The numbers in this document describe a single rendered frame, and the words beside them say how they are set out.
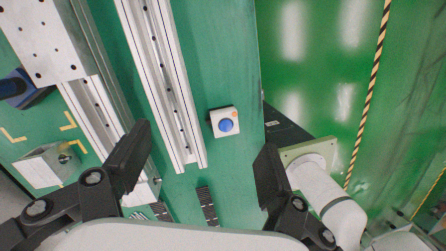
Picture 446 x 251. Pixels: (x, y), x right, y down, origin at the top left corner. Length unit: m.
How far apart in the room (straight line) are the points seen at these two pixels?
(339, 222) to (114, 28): 0.79
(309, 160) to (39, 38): 0.83
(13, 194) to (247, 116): 2.03
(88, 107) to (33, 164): 0.23
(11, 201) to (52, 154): 1.63
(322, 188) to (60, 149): 0.84
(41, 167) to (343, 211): 0.85
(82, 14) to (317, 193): 0.80
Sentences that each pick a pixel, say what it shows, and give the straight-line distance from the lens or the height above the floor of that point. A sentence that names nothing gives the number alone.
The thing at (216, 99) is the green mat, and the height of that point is 0.78.
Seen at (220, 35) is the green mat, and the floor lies 0.78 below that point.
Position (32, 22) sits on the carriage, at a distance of 0.45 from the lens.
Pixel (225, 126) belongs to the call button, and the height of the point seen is 0.85.
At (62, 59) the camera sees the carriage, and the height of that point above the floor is 0.90.
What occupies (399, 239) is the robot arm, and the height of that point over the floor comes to 1.14.
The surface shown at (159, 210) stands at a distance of 0.74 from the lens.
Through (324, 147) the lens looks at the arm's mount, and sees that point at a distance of 0.73.
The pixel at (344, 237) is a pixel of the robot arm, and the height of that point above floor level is 1.08.
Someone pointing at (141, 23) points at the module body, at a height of 0.82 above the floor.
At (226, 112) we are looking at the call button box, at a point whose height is 0.84.
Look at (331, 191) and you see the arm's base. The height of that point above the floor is 0.97.
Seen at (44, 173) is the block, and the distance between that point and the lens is 0.66.
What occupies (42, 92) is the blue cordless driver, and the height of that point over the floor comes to 0.83.
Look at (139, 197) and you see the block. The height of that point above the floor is 0.87.
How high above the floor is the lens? 1.25
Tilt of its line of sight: 64 degrees down
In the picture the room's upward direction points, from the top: 161 degrees clockwise
